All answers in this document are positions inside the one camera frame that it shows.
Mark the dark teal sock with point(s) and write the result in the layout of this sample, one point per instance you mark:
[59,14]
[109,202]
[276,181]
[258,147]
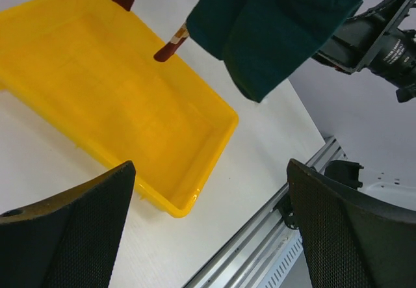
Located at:
[262,42]

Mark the aluminium table edge rail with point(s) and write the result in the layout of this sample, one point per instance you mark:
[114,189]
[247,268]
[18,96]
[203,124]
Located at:
[245,259]

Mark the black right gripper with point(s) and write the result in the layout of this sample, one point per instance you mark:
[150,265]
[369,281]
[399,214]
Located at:
[374,40]

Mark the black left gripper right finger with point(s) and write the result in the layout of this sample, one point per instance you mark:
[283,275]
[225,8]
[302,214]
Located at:
[350,239]

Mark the yellow plastic tray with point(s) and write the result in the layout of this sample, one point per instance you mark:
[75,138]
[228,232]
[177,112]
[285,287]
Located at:
[88,68]

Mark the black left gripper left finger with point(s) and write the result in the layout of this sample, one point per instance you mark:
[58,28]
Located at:
[70,239]

